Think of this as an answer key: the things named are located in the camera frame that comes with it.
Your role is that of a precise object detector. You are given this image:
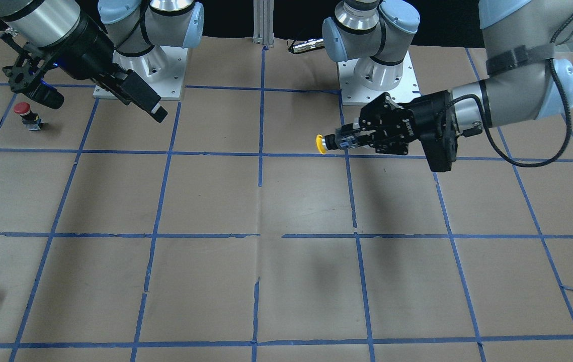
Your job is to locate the red push button switch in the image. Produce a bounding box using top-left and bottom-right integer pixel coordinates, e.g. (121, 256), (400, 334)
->
(13, 102), (42, 131)

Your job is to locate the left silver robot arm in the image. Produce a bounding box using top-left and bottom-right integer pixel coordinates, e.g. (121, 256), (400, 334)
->
(409, 45), (573, 162)

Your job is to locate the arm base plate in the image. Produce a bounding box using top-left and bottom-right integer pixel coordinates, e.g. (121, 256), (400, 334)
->
(337, 53), (421, 106)
(112, 46), (190, 101)

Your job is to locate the aluminium extrusion post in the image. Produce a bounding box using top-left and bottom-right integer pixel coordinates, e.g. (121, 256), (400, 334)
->
(253, 0), (274, 48)

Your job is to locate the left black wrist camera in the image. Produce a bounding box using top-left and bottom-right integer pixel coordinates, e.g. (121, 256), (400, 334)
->
(420, 90), (457, 172)

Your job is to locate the yellow push button switch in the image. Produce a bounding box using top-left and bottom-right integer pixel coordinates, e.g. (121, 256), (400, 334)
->
(315, 134), (340, 154)

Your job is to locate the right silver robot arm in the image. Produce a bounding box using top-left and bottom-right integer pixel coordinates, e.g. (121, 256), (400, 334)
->
(0, 12), (344, 157)

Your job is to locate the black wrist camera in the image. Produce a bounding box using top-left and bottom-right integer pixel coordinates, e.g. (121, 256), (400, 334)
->
(420, 90), (457, 172)
(0, 27), (64, 109)

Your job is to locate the silver metal cable connector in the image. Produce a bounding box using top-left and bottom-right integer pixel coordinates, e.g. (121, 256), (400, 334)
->
(288, 38), (325, 54)

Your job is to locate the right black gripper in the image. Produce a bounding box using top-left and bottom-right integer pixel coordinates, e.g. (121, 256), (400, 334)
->
(72, 30), (168, 122)

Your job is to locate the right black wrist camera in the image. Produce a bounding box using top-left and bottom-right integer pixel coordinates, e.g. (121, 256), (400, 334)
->
(0, 27), (64, 109)

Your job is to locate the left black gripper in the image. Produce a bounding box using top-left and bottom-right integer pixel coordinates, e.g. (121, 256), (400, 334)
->
(335, 93), (431, 154)

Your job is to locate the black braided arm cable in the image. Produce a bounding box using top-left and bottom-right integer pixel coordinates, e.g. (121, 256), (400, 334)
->
(447, 0), (573, 168)

